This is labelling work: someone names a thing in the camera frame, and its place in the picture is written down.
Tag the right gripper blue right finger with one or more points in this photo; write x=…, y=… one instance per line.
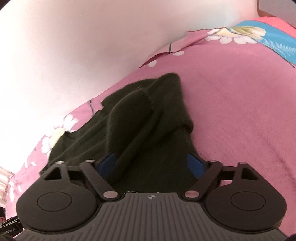
x=195, y=166

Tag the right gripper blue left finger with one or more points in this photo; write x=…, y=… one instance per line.
x=106, y=166

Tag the black knit garment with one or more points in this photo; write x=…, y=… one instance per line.
x=147, y=129

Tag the pink floral bed sheet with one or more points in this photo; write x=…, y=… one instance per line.
x=238, y=87

